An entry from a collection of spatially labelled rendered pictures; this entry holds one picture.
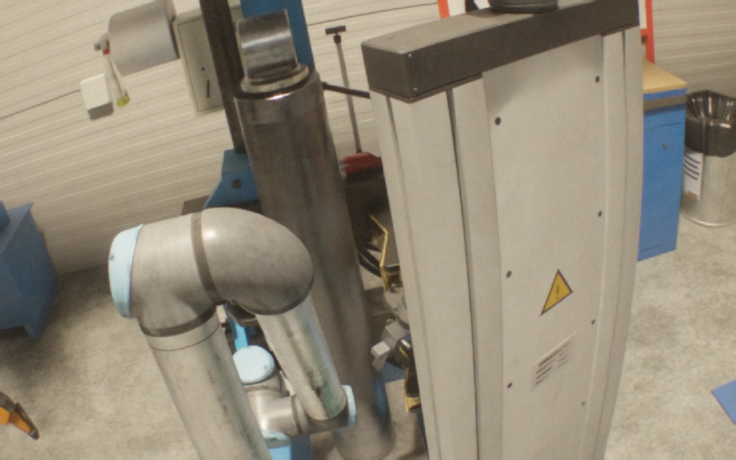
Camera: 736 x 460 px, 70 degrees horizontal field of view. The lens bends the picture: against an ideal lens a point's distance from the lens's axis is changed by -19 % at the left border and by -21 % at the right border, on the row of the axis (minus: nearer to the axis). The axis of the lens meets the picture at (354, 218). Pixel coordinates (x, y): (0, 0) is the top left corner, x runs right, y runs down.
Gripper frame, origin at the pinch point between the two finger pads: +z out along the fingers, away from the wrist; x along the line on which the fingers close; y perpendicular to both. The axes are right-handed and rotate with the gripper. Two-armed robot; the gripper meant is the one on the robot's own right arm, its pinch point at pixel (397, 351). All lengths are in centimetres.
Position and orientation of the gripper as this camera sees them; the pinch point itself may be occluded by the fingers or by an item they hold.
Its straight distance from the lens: 171.9
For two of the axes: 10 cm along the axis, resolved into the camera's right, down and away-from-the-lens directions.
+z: -1.8, 7.1, 6.8
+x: 7.6, -3.4, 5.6
